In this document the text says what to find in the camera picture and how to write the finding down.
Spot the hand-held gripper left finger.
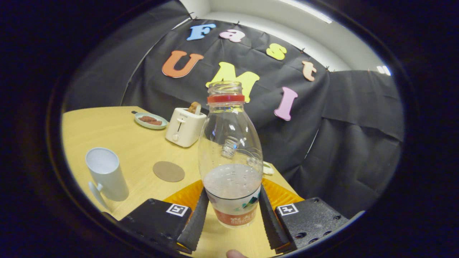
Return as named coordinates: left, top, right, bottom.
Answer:
left=118, top=179, right=210, bottom=253

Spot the long ceiling light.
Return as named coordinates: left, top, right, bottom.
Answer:
left=280, top=0, right=332, bottom=24

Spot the round brown coaster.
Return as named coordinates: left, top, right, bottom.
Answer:
left=153, top=161, right=185, bottom=182

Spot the white toaster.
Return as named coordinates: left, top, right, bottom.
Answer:
left=165, top=107, right=207, bottom=148

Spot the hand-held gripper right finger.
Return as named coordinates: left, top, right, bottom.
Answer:
left=259, top=178, right=350, bottom=251

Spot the white cup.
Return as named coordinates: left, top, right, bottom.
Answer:
left=85, top=147, right=129, bottom=210

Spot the pale green plate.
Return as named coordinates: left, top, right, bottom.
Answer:
left=134, top=112, right=168, bottom=130

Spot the clear plastic juice bottle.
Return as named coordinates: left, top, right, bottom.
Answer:
left=198, top=81, right=264, bottom=229

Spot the black backdrop cloth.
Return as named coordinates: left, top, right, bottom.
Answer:
left=65, top=0, right=405, bottom=219

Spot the wooden table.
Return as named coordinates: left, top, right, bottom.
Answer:
left=62, top=106, right=298, bottom=258

